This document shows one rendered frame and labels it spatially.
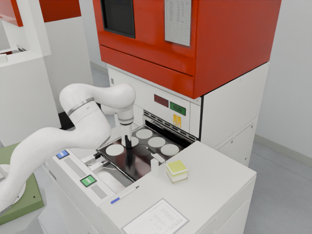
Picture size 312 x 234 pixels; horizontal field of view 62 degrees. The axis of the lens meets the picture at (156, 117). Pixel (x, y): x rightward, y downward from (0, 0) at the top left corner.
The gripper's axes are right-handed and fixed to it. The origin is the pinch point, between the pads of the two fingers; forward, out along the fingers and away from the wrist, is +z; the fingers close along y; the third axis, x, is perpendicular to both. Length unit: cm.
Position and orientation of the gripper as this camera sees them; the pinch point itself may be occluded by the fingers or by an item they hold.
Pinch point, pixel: (128, 144)
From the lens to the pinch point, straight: 146.3
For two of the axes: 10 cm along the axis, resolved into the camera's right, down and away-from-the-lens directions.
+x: 10.0, -0.2, -0.3
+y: -0.2, 5.2, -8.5
